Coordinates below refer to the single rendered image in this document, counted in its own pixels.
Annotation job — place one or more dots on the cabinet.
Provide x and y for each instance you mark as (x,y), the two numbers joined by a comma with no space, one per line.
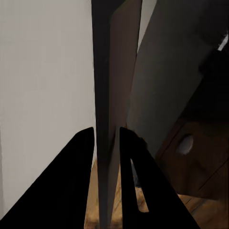
(202,210)
(196,162)

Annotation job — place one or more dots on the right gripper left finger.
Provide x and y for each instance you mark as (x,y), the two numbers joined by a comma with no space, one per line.
(58,197)

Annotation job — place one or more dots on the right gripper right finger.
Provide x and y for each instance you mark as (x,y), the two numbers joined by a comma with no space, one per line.
(166,210)

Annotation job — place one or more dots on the desk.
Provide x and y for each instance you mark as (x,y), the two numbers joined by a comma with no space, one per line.
(172,70)

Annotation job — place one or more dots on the notebook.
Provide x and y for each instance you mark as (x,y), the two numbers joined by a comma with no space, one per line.
(213,25)

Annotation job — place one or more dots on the keyboard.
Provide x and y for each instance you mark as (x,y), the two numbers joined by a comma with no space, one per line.
(115,26)

